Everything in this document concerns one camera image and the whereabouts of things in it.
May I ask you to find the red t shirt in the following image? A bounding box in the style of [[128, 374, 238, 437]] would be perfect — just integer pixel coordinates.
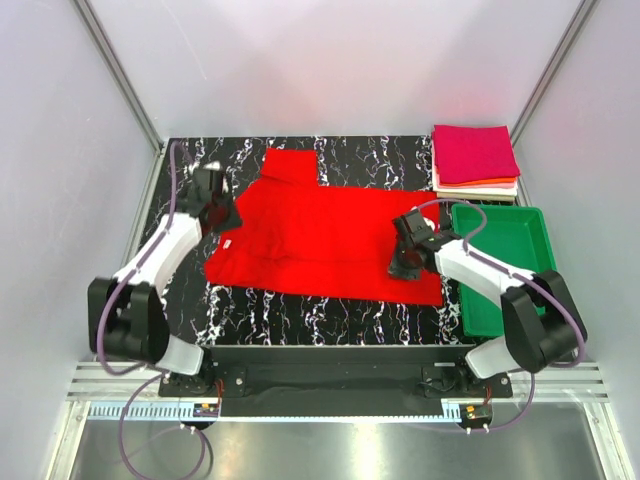
[[204, 148, 443, 306]]

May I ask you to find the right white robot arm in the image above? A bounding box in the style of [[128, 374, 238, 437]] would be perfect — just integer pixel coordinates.
[[388, 207, 588, 397]]

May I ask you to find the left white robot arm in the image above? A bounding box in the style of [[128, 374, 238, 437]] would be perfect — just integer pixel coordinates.
[[87, 162, 242, 396]]

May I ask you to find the orange folded t shirt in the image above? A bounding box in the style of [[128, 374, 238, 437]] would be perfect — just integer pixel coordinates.
[[435, 171, 518, 189]]

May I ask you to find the cream folded t shirt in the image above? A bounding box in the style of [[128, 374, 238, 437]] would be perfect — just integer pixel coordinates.
[[433, 190, 517, 202]]

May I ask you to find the magenta folded t shirt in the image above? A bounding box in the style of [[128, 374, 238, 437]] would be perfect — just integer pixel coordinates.
[[432, 125, 521, 185]]

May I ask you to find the black marbled table mat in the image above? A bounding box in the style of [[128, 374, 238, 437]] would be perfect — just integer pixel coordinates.
[[135, 135, 463, 346]]

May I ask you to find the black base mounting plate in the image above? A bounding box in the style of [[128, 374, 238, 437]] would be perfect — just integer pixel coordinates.
[[159, 345, 513, 399]]

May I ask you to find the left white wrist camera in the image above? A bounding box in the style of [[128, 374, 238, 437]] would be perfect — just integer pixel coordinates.
[[198, 161, 223, 171]]

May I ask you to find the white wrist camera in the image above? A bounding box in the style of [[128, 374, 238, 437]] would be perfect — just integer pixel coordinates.
[[423, 217, 437, 236], [198, 161, 223, 171]]

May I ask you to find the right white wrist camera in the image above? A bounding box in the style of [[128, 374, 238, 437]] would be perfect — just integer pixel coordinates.
[[423, 217, 437, 236]]

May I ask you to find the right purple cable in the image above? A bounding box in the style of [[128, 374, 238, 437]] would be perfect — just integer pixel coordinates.
[[409, 198, 589, 369]]

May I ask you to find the purple cable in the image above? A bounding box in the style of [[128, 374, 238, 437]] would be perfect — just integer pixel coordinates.
[[94, 142, 181, 379], [409, 198, 589, 369]]

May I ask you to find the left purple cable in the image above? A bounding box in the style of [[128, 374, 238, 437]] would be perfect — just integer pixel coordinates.
[[94, 142, 181, 379]]

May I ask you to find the right aluminium frame post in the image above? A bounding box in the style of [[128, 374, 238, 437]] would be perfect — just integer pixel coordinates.
[[509, 0, 601, 146]]

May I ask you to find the aluminium frame post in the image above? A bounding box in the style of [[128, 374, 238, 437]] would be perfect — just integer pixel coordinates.
[[509, 0, 601, 146], [71, 0, 164, 153]]

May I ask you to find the aluminium front rail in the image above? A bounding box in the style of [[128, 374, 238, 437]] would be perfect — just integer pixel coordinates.
[[67, 362, 608, 403]]

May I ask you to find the left aluminium frame post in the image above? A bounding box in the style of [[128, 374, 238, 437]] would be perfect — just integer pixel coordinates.
[[71, 0, 164, 153]]

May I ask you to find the white slotted cable duct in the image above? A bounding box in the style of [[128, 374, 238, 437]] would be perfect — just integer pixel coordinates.
[[88, 401, 220, 421]]

